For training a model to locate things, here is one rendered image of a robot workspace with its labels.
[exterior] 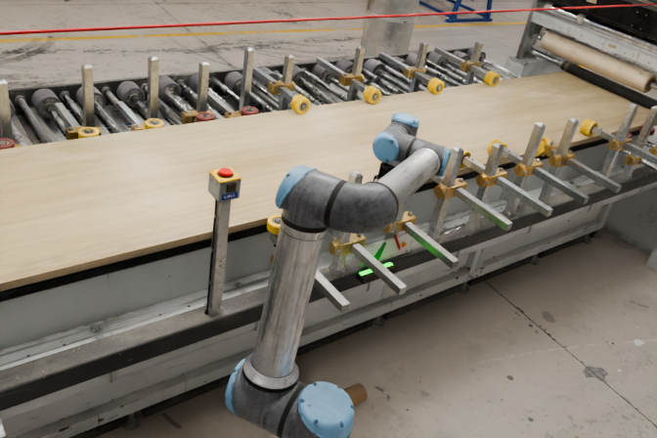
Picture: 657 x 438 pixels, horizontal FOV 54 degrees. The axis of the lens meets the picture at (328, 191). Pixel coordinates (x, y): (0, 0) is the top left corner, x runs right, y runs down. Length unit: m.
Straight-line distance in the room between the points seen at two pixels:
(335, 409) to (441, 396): 1.40
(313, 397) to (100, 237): 0.87
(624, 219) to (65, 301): 3.63
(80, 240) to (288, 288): 0.82
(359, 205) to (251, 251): 1.03
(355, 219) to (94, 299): 1.06
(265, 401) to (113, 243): 0.73
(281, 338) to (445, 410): 1.50
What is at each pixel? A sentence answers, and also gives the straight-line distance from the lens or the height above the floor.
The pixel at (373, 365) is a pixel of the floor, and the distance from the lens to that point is 3.10.
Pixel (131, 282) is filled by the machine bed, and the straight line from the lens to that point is 2.23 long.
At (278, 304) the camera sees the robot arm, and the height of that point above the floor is 1.12.
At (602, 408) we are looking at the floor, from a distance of 3.40.
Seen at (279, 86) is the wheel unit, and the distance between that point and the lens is 3.23.
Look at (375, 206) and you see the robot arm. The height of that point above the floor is 1.42.
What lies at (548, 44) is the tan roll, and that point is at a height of 1.04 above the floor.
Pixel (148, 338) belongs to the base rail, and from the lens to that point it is 2.09.
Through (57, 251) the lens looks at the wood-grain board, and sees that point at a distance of 2.11.
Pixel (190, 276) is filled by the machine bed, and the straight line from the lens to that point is 2.33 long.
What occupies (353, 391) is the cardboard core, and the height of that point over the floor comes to 0.08.
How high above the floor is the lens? 2.15
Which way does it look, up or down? 30 degrees down
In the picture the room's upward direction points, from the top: 10 degrees clockwise
